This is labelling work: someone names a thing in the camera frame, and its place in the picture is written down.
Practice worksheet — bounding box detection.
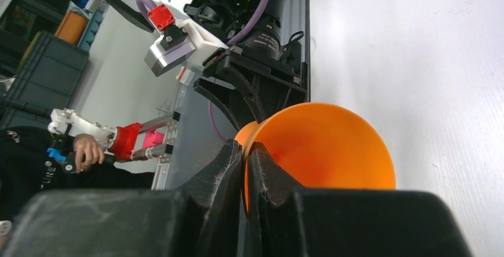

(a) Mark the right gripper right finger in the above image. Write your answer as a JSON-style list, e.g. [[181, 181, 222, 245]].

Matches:
[[245, 142, 471, 256]]

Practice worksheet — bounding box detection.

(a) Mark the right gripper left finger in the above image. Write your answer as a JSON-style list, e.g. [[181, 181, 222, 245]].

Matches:
[[1, 140, 242, 256]]

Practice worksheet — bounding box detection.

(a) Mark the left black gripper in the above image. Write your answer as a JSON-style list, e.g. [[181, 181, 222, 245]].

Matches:
[[184, 0, 307, 130]]

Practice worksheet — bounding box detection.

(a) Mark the orange wine glass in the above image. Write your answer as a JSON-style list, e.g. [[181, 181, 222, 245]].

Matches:
[[235, 102, 396, 190]]

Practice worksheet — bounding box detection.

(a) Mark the person hand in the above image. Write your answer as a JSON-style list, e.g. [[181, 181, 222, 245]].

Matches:
[[73, 134, 105, 173]]

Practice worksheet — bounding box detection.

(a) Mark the grey storage crate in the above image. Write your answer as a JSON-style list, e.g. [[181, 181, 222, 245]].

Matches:
[[1, 32, 89, 129]]

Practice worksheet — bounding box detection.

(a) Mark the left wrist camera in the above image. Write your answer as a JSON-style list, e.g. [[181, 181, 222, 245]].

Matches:
[[144, 4, 227, 77]]

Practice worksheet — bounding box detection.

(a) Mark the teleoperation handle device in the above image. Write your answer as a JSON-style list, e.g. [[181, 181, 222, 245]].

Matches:
[[47, 109, 181, 173]]

